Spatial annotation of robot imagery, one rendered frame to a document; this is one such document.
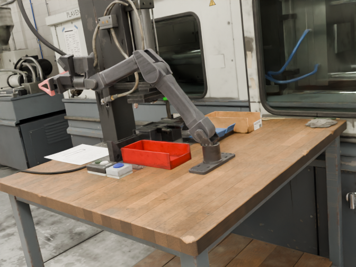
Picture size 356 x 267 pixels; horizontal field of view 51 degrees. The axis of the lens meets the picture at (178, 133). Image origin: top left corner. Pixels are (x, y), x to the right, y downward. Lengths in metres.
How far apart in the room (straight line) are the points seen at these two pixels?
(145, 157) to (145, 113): 1.27
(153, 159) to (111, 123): 0.49
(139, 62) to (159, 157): 0.34
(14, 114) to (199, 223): 3.82
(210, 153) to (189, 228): 0.42
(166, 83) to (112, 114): 0.55
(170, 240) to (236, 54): 1.36
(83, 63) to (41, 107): 3.25
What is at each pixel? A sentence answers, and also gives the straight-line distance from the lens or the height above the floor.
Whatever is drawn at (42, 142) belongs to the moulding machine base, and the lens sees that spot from 4.69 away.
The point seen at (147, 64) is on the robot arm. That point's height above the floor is 1.27.
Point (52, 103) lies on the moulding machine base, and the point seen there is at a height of 0.81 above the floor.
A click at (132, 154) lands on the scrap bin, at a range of 1.41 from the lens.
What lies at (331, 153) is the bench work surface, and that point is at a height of 0.76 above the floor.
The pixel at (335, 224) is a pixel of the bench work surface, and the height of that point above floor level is 0.42.
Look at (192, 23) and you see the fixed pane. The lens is 2.25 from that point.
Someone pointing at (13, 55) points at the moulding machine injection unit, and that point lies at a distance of 5.74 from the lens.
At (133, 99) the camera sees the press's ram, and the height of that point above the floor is 1.12.
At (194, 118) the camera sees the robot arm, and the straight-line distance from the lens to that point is 1.25.
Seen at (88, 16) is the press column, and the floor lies 1.49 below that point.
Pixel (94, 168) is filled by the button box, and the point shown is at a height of 0.92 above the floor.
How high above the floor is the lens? 1.33
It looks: 14 degrees down
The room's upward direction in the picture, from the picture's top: 8 degrees counter-clockwise
